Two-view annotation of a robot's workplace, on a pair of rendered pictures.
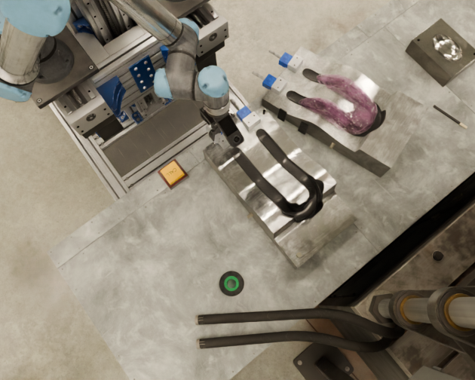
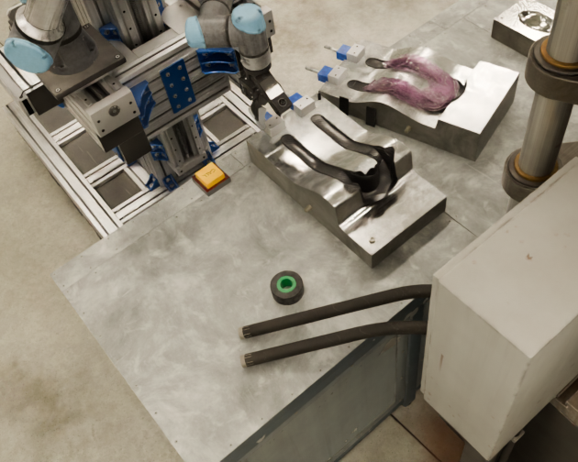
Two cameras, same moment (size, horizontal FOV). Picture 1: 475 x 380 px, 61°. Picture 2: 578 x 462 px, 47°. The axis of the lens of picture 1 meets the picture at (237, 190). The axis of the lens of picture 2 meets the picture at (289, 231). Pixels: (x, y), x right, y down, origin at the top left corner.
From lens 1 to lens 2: 80 cm
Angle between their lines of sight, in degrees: 21
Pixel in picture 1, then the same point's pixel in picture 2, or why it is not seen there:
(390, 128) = (475, 96)
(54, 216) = (53, 326)
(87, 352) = not seen: outside the picture
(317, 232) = (394, 215)
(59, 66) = (83, 52)
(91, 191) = not seen: hidden behind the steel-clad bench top
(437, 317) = (508, 174)
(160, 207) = (194, 215)
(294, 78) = (356, 68)
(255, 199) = (312, 181)
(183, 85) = (216, 26)
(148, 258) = (179, 270)
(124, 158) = not seen: hidden behind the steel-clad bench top
